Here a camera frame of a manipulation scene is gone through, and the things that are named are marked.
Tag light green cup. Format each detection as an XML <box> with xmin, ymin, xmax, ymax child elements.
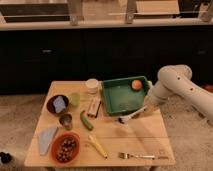
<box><xmin>69</xmin><ymin>93</ymin><xmax>80</xmax><ymax>107</ymax></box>

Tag small metal cup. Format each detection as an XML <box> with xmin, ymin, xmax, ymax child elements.
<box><xmin>59</xmin><ymin>114</ymin><xmax>72</xmax><ymax>130</ymax></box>

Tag green plastic tray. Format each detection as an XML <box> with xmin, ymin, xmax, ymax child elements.
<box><xmin>101</xmin><ymin>76</ymin><xmax>150</xmax><ymax>116</ymax></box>

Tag green cucumber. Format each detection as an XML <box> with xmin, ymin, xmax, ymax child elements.
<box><xmin>80</xmin><ymin>110</ymin><xmax>94</xmax><ymax>131</ymax></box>

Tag yellow corn cob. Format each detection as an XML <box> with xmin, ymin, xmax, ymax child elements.
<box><xmin>88</xmin><ymin>135</ymin><xmax>108</xmax><ymax>159</ymax></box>

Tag white handled dish brush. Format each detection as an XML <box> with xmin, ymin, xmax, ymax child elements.
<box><xmin>118</xmin><ymin>106</ymin><xmax>147</xmax><ymax>124</ymax></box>

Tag white cup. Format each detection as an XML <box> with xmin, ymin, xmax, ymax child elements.
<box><xmin>85</xmin><ymin>78</ymin><xmax>99</xmax><ymax>94</ymax></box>

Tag orange peach fruit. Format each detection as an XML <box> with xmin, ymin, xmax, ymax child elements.
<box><xmin>131</xmin><ymin>80</ymin><xmax>142</xmax><ymax>91</ymax></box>

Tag dark brown bowl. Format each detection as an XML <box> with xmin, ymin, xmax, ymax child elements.
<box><xmin>46</xmin><ymin>94</ymin><xmax>69</xmax><ymax>115</ymax></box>

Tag dark cabinet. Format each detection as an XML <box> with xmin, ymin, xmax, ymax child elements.
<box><xmin>0</xmin><ymin>26</ymin><xmax>213</xmax><ymax>94</ymax></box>

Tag black object on floor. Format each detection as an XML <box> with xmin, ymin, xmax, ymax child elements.
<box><xmin>0</xmin><ymin>152</ymin><xmax>12</xmax><ymax>164</ymax></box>

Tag dark grapes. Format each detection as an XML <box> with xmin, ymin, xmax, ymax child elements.
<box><xmin>56</xmin><ymin>138</ymin><xmax>76</xmax><ymax>162</ymax></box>

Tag orange bowl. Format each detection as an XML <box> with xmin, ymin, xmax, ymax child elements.
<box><xmin>50</xmin><ymin>132</ymin><xmax>80</xmax><ymax>166</ymax></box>

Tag wooden block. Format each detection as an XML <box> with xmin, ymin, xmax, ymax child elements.
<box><xmin>87</xmin><ymin>98</ymin><xmax>101</xmax><ymax>118</ymax></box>

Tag grey folded cloth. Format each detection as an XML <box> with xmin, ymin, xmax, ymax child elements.
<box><xmin>38</xmin><ymin>126</ymin><xmax>58</xmax><ymax>155</ymax></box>

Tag silver fork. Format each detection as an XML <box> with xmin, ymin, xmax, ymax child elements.
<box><xmin>118</xmin><ymin>152</ymin><xmax>155</xmax><ymax>160</ymax></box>

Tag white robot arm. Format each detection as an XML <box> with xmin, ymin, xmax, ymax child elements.
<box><xmin>144</xmin><ymin>65</ymin><xmax>213</xmax><ymax>122</ymax></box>

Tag blue sponge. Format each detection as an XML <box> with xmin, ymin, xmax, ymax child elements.
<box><xmin>53</xmin><ymin>96</ymin><xmax>66</xmax><ymax>113</ymax></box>

